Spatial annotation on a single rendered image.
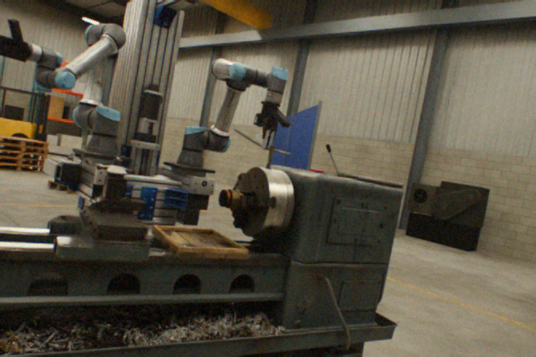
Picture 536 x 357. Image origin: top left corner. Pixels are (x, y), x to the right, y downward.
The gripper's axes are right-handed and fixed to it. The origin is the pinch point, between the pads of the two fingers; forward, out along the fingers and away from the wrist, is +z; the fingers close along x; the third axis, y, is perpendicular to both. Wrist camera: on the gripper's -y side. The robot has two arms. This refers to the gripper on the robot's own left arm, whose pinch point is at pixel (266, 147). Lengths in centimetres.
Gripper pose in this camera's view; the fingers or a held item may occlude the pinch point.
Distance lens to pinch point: 186.3
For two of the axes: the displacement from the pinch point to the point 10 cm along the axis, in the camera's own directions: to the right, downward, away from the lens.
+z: -2.3, 9.6, 1.5
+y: -7.9, -2.8, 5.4
